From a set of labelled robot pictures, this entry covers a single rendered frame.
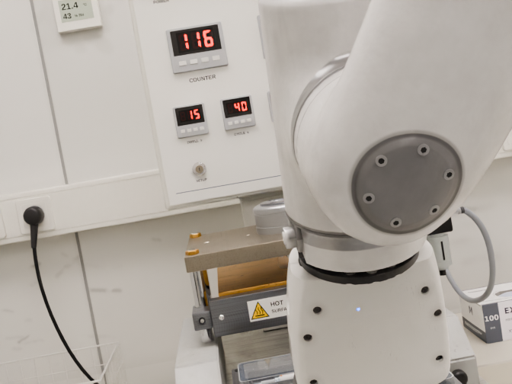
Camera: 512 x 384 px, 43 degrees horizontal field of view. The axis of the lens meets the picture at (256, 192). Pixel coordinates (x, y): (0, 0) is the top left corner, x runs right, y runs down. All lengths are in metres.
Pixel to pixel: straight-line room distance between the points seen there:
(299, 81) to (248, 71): 0.67
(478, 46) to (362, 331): 0.21
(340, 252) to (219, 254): 0.43
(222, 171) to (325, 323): 0.61
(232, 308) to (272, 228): 0.12
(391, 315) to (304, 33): 0.18
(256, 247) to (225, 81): 0.31
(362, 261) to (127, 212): 1.01
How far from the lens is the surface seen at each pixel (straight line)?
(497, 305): 1.28
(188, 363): 0.76
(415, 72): 0.26
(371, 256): 0.37
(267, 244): 0.79
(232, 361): 0.96
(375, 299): 0.40
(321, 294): 0.40
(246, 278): 0.85
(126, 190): 1.34
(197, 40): 1.00
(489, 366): 1.20
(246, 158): 0.99
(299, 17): 0.33
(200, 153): 0.99
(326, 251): 0.37
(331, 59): 0.32
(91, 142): 1.40
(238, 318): 0.79
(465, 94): 0.27
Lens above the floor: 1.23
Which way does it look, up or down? 4 degrees down
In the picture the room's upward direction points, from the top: 10 degrees counter-clockwise
